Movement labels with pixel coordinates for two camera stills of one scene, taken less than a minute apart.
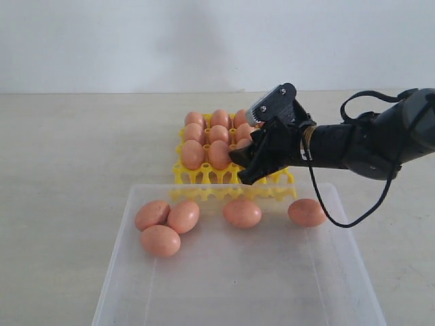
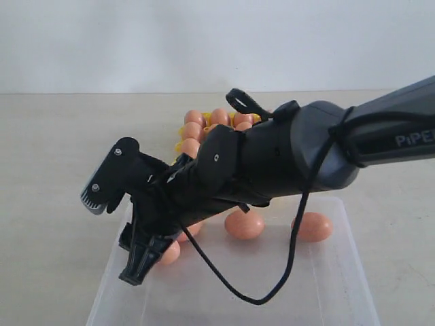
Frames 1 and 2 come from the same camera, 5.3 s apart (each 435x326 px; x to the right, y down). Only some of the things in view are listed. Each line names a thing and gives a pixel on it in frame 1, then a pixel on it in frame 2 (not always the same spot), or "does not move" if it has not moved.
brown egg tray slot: x=240 y=117 does not move
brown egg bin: x=306 y=212 -> x=315 y=227
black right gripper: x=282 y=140 -> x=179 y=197
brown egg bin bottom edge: x=243 y=131 does not move
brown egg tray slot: x=219 y=117 does not move
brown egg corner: x=192 y=155 does not move
